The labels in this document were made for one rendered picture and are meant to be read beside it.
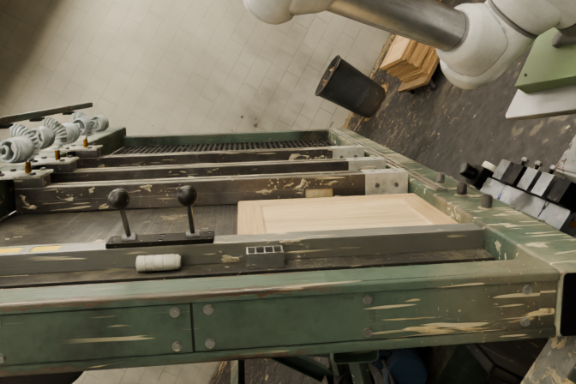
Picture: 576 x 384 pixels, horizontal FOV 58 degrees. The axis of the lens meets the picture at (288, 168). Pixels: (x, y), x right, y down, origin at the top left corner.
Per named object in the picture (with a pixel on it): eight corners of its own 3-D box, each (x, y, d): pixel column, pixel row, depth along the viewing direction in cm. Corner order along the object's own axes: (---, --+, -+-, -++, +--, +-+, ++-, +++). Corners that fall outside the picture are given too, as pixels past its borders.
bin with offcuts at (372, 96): (394, 80, 561) (343, 50, 551) (373, 122, 558) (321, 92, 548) (378, 87, 612) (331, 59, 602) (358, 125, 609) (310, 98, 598)
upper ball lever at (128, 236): (139, 249, 99) (127, 197, 90) (118, 250, 98) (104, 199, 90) (141, 235, 102) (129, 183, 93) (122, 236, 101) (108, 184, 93)
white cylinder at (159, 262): (135, 274, 94) (180, 272, 95) (135, 259, 94) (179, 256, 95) (139, 268, 97) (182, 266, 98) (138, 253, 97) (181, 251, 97)
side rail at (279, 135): (328, 150, 288) (327, 130, 286) (125, 158, 279) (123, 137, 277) (326, 147, 296) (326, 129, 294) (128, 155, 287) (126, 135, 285)
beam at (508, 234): (632, 333, 81) (638, 267, 79) (557, 339, 80) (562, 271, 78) (346, 147, 297) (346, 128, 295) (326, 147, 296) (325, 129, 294)
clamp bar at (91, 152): (365, 165, 199) (365, 103, 195) (45, 179, 189) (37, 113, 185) (359, 161, 209) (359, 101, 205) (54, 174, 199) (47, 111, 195)
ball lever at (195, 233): (203, 246, 100) (196, 195, 91) (183, 247, 99) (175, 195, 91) (203, 231, 103) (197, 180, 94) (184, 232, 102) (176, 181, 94)
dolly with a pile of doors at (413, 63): (465, 36, 431) (425, 10, 424) (437, 91, 427) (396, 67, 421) (433, 51, 491) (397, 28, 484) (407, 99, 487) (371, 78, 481)
